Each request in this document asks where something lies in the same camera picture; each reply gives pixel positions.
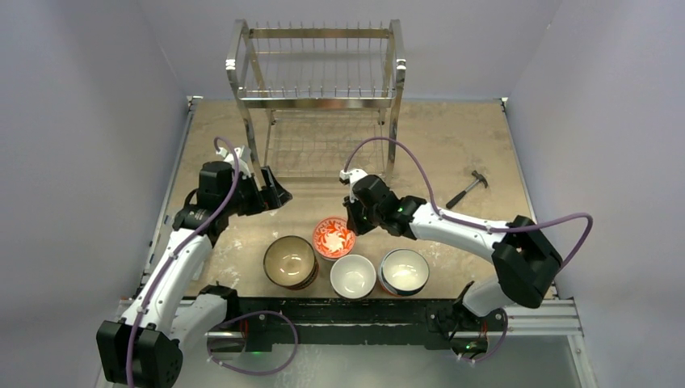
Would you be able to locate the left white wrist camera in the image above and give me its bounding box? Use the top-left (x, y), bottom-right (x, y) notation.
top-left (216, 145), bottom-right (253, 176)

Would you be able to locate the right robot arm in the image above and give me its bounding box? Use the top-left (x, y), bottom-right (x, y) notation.
top-left (339, 169), bottom-right (562, 329)

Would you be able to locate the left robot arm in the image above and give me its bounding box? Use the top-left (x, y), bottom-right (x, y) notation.
top-left (96, 161), bottom-right (292, 387)

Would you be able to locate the orange patterned bowl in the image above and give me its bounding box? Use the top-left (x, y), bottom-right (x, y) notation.
top-left (313, 217), bottom-right (356, 261)

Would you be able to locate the white blue-rimmed bowl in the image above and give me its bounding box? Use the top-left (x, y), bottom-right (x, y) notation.
top-left (378, 249), bottom-right (430, 297)

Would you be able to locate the small black hammer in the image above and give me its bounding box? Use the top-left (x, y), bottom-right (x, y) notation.
top-left (446, 170), bottom-right (489, 209)

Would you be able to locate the brown glazed bowl stack top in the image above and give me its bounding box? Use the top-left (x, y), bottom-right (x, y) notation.
top-left (263, 235), bottom-right (319, 290)

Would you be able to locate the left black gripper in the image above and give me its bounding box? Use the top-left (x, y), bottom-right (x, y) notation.
top-left (222, 167), bottom-right (291, 217)

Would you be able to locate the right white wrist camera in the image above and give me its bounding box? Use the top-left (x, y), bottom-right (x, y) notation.
top-left (338, 169), bottom-right (368, 202)

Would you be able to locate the white cream bowl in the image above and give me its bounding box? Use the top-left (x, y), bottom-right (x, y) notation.
top-left (330, 255), bottom-right (376, 300)

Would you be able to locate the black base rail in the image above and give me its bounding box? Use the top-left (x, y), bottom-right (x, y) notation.
top-left (207, 297), bottom-right (506, 354)

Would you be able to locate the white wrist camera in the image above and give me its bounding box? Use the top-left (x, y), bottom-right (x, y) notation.
top-left (216, 145), bottom-right (253, 176)
top-left (338, 169), bottom-right (368, 202)

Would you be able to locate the steel two-tier dish rack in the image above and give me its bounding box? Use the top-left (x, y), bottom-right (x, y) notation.
top-left (225, 19), bottom-right (407, 181)

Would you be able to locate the aluminium frame rail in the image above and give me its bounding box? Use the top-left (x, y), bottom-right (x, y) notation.
top-left (109, 297), bottom-right (584, 339)

